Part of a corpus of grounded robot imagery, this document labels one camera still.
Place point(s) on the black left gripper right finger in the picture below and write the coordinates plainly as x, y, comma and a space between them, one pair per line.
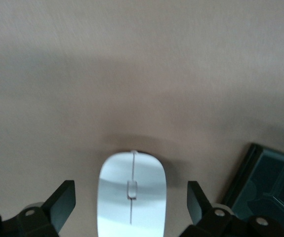
201, 205

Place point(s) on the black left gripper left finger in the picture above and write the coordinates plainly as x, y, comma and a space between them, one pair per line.
57, 205

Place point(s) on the white computer mouse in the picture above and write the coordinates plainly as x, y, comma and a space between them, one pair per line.
132, 195

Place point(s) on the black phone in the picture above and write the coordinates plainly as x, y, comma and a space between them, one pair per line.
270, 192

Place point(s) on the brown table cover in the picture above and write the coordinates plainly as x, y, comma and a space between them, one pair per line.
132, 74

